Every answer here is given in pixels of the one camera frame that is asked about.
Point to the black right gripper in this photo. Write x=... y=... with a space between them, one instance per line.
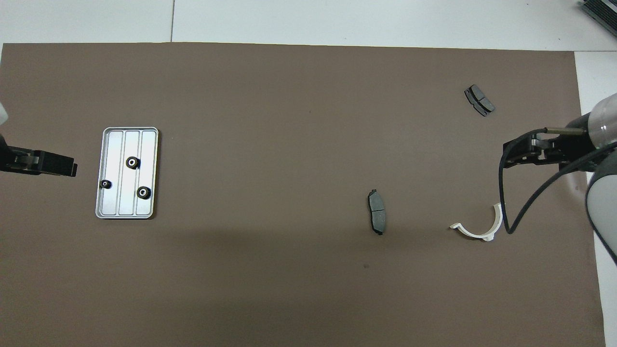
x=573 y=147

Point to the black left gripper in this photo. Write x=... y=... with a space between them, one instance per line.
x=19 y=163

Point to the small black bearing gear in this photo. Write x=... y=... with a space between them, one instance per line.
x=133 y=163
x=143 y=193
x=105 y=183

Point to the silver metal tray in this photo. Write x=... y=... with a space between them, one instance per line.
x=126 y=202

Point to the stacked dark brake pad pair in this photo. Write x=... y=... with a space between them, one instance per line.
x=479 y=100

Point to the single dark grey brake pad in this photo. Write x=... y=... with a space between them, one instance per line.
x=377 y=214

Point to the black ribbed metal block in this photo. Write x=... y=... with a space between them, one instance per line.
x=602 y=12

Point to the brown paper table mat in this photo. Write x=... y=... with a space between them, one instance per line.
x=289 y=144

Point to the white curved plastic bracket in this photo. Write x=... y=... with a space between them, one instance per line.
x=472 y=233

